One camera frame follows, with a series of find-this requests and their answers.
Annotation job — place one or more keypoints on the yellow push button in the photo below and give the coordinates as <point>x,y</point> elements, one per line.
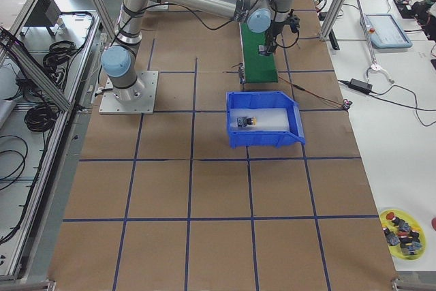
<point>245,121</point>

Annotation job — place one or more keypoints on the yellow plate of buttons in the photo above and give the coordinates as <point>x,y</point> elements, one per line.
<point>403,234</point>

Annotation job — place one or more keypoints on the blue right bin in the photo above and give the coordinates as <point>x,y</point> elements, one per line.
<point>265,99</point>

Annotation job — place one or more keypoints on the teach pendant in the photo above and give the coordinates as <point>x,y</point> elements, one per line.
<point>385,32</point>

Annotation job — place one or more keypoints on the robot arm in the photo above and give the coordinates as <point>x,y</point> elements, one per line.
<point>119,60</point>

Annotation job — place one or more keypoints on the white foam in right bin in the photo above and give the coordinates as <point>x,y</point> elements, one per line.
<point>267,119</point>

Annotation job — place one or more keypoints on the red push button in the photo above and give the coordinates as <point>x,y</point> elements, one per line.
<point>263,50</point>

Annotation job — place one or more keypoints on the black power adapter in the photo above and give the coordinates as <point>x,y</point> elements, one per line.
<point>360,86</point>

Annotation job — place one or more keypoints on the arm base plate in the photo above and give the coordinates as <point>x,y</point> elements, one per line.
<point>140,98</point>

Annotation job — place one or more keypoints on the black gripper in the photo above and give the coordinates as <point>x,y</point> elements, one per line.
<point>272,33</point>

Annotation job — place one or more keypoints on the green conveyor belt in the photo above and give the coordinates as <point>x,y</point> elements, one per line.
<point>254,19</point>

